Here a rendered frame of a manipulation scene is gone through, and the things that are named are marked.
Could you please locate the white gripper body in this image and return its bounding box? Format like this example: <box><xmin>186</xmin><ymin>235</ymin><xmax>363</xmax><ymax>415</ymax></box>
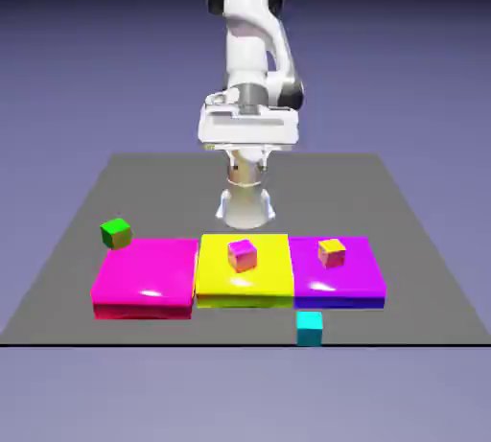
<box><xmin>197</xmin><ymin>103</ymin><xmax>301</xmax><ymax>153</ymax></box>

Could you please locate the small magenta cube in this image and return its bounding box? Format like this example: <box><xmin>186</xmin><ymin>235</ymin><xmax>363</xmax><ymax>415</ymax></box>
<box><xmin>226</xmin><ymin>239</ymin><xmax>259</xmax><ymax>274</ymax></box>

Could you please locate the small orange cube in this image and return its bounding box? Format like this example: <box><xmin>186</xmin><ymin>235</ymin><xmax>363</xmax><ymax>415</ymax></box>
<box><xmin>316</xmin><ymin>238</ymin><xmax>347</xmax><ymax>269</ymax></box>

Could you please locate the small green cube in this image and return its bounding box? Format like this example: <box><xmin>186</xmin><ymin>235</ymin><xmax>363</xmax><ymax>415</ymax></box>
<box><xmin>99</xmin><ymin>218</ymin><xmax>134</xmax><ymax>251</ymax></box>

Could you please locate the small cyan cube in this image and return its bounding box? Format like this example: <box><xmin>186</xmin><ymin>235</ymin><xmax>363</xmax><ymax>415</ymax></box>
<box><xmin>295</xmin><ymin>311</ymin><xmax>324</xmax><ymax>348</ymax></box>

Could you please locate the large yellow box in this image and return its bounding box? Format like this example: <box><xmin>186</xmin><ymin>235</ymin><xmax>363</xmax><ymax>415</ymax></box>
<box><xmin>194</xmin><ymin>233</ymin><xmax>295</xmax><ymax>310</ymax></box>

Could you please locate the large pink box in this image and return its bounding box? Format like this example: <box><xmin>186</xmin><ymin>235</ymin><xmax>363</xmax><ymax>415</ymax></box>
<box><xmin>90</xmin><ymin>237</ymin><xmax>199</xmax><ymax>321</ymax></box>

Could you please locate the large purple box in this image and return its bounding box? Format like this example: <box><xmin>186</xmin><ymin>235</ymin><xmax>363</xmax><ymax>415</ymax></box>
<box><xmin>288</xmin><ymin>235</ymin><xmax>387</xmax><ymax>311</ymax></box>

